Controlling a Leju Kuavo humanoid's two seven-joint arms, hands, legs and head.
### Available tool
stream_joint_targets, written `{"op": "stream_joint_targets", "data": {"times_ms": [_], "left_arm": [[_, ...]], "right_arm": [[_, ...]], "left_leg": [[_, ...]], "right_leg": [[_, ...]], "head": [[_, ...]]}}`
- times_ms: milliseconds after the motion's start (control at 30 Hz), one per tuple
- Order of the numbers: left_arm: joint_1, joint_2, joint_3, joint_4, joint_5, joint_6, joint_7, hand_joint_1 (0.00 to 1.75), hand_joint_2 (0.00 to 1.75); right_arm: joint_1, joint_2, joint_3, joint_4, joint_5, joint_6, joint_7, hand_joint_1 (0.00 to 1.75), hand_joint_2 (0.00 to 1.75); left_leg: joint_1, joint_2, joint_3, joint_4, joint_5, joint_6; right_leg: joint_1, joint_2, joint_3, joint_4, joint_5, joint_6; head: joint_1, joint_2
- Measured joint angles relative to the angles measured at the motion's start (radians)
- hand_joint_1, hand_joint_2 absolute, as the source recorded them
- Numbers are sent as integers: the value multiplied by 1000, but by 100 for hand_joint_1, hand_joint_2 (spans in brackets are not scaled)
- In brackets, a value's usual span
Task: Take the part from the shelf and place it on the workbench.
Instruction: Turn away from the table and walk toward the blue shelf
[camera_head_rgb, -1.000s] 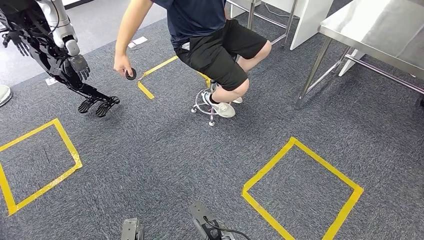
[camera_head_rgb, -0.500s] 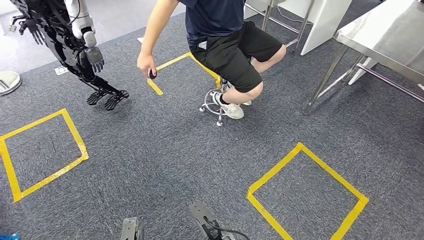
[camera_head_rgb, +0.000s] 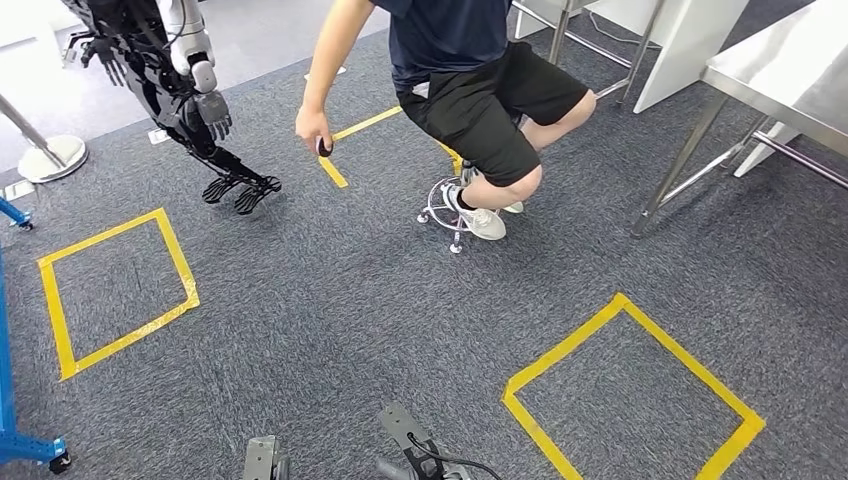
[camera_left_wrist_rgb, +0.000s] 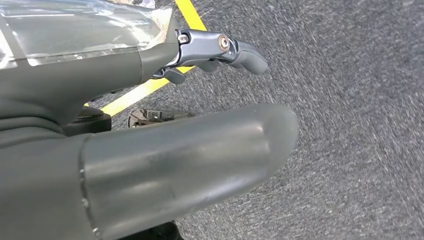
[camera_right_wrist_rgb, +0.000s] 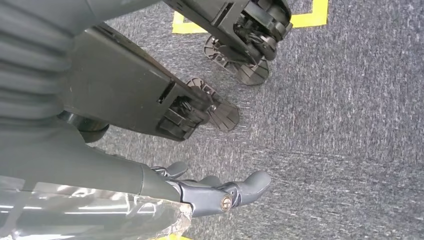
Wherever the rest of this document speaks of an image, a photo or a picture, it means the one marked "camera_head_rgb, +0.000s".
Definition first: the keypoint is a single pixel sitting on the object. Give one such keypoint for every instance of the yellow floor tape outline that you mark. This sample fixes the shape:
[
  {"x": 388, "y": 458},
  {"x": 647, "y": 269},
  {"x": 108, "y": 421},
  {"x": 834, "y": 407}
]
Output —
[{"x": 331, "y": 173}]

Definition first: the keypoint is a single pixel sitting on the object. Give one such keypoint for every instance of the person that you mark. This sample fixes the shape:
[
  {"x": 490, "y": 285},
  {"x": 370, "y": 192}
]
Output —
[{"x": 477, "y": 106}]

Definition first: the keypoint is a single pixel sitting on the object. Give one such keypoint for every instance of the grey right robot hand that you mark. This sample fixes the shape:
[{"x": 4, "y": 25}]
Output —
[{"x": 392, "y": 470}]

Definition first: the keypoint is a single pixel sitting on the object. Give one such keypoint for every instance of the stainless steel workbench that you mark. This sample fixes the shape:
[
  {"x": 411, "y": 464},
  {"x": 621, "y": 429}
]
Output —
[
  {"x": 795, "y": 66},
  {"x": 560, "y": 26}
]

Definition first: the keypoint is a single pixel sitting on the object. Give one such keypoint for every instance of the blue metal shelf rack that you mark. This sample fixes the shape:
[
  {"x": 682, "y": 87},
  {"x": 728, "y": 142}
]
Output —
[{"x": 6, "y": 397}]

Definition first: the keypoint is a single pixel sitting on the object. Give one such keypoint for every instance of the black and silver humanoid robot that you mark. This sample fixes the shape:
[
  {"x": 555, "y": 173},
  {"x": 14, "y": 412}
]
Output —
[{"x": 149, "y": 73}]

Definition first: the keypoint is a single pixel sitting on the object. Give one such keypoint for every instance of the yellow floor tape square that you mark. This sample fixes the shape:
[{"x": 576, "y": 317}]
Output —
[
  {"x": 563, "y": 351},
  {"x": 60, "y": 331}
]

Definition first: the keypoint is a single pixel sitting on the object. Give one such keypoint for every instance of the chrome stool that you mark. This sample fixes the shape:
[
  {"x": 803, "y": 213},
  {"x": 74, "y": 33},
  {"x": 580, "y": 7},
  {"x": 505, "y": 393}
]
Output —
[{"x": 456, "y": 248}]

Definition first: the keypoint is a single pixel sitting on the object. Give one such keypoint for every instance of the chrome stanchion with round base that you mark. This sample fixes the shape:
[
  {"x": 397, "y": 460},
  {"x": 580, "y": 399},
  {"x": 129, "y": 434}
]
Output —
[{"x": 56, "y": 156}]

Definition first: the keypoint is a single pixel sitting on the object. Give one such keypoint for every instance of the silver floor outlet plate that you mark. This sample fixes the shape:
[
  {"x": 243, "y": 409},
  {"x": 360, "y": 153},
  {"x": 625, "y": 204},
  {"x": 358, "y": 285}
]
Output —
[
  {"x": 159, "y": 136},
  {"x": 16, "y": 191}
]

